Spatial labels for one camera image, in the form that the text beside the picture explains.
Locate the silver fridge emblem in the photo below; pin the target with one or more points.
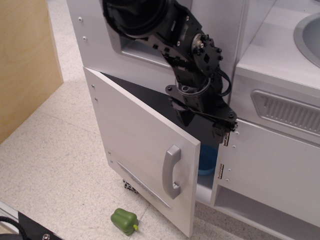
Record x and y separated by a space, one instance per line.
144 186

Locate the silver vent panel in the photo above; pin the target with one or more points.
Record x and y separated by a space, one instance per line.
286 111

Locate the grey toy sink basin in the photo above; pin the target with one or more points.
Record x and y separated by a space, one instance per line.
306 36

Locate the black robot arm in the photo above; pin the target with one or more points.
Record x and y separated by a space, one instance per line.
172 30

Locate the silver fridge door handle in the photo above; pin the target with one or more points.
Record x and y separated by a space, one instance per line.
171 158

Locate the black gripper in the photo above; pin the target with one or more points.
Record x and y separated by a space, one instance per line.
207 103

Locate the green toy bell pepper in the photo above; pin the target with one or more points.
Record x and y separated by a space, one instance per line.
124 220

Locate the upper brass hinge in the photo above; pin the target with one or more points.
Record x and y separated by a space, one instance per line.
227 140

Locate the white cabinet door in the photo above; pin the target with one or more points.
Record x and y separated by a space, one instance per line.
273 169

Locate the lower brass hinge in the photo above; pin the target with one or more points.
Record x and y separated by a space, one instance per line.
220 171

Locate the aluminium extrusion foot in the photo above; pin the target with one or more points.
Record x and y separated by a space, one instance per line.
129 186

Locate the brass hinge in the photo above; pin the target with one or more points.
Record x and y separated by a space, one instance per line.
227 140
220 171

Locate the aluminium rail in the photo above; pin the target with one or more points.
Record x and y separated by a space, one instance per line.
9 212

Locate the blue bowl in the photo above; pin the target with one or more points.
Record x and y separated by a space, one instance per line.
207 160

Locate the wooden board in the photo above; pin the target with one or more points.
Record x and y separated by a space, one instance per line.
30 71

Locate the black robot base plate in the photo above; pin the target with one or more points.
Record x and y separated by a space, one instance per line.
28 229

